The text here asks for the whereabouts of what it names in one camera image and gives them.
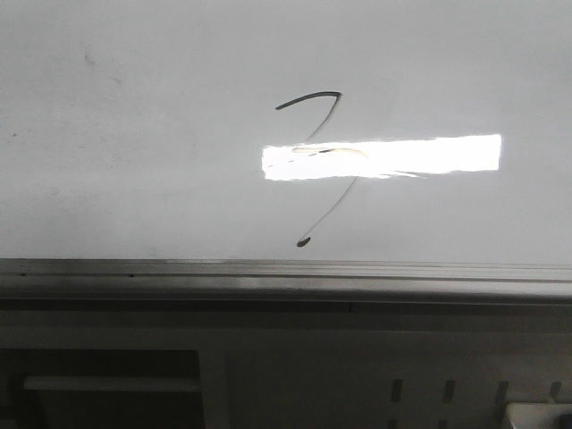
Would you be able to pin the white whiteboard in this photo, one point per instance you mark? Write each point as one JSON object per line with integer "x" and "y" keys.
{"x": 327, "y": 150}

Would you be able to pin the grey perforated marker tray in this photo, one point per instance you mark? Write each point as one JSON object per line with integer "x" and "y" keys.
{"x": 265, "y": 365}

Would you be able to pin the white box with blue print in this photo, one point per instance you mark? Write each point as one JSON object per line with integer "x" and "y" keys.
{"x": 536, "y": 416}

